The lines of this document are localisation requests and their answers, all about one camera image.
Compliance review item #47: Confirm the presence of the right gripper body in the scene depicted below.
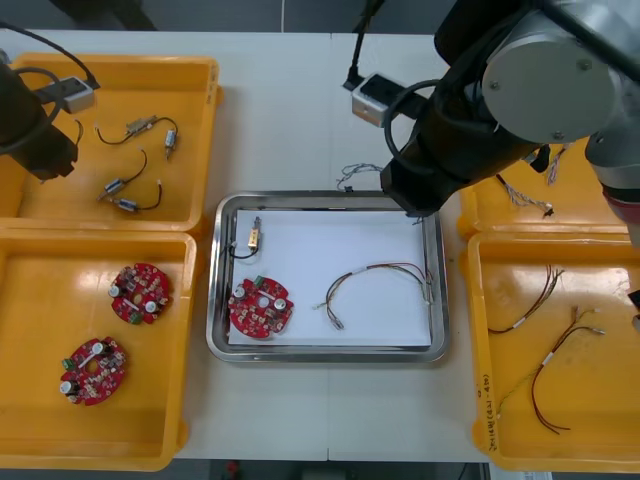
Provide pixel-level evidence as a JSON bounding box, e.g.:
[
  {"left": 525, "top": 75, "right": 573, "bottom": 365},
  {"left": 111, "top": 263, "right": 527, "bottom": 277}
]
[{"left": 379, "top": 158, "right": 460, "bottom": 220}]

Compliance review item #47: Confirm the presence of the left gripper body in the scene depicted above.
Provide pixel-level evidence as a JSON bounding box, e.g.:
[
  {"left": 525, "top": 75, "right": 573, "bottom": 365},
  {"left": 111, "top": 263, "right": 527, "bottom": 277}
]
[{"left": 10, "top": 127, "right": 81, "bottom": 184}]

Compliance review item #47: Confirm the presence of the blue-white twisted wire harness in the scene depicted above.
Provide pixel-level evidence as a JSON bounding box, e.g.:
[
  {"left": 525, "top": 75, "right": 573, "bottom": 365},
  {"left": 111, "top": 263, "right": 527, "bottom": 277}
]
[
  {"left": 494, "top": 174, "right": 555, "bottom": 219},
  {"left": 333, "top": 162, "right": 389, "bottom": 194},
  {"left": 544, "top": 142, "right": 569, "bottom": 187}
]

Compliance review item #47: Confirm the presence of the red-black wire harness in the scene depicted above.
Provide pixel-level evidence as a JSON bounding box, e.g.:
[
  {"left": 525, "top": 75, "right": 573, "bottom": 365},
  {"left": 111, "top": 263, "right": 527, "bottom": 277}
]
[
  {"left": 312, "top": 259, "right": 437, "bottom": 331},
  {"left": 487, "top": 264, "right": 566, "bottom": 335}
]

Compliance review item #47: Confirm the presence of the brass-coloured metal solenoid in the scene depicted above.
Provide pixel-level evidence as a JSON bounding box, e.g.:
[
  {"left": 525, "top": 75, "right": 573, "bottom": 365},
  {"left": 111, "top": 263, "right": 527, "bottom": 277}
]
[{"left": 229, "top": 215, "right": 265, "bottom": 260}]

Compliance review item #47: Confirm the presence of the round red circuit board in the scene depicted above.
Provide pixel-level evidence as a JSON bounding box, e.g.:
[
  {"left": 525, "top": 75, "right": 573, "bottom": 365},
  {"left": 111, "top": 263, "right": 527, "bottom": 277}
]
[
  {"left": 227, "top": 274, "right": 295, "bottom": 342},
  {"left": 108, "top": 262, "right": 175, "bottom": 327},
  {"left": 59, "top": 337, "right": 129, "bottom": 407}
]

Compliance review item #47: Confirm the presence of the group of metal solenoids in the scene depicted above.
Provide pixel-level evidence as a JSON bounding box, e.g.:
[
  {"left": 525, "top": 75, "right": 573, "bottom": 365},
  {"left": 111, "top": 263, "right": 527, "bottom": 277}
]
[{"left": 94, "top": 115, "right": 181, "bottom": 214}]

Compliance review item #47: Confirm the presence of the white paper sheet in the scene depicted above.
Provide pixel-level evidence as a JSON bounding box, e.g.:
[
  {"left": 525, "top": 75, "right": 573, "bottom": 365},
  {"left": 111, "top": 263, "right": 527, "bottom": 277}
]
[{"left": 227, "top": 208, "right": 434, "bottom": 347}]

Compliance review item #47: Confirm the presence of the yellow-orange plastic bin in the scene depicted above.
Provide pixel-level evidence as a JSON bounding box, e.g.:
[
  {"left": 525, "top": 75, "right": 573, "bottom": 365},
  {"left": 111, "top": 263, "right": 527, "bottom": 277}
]
[
  {"left": 0, "top": 53, "right": 222, "bottom": 234},
  {"left": 458, "top": 231, "right": 640, "bottom": 472},
  {"left": 457, "top": 134, "right": 640, "bottom": 236},
  {"left": 0, "top": 230, "right": 199, "bottom": 472}
]

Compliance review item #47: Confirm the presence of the steel tray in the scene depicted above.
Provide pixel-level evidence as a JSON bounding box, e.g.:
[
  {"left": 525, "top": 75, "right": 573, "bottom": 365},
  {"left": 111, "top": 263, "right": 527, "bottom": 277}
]
[{"left": 204, "top": 189, "right": 449, "bottom": 369}]

